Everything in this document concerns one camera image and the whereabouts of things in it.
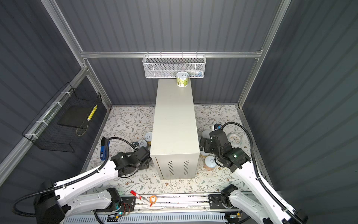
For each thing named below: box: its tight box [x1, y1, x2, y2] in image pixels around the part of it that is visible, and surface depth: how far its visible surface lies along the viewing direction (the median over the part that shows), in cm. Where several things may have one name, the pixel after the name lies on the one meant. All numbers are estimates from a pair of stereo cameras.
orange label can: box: [203, 155, 217, 172], surface depth 84 cm
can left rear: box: [144, 131, 153, 147], surface depth 96 cm
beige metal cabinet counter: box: [150, 79, 200, 181], surface depth 72 cm
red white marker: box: [130, 189, 153, 207], surface depth 77 cm
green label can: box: [176, 70, 189, 88], surface depth 82 cm
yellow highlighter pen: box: [86, 104, 98, 122], surface depth 80 cm
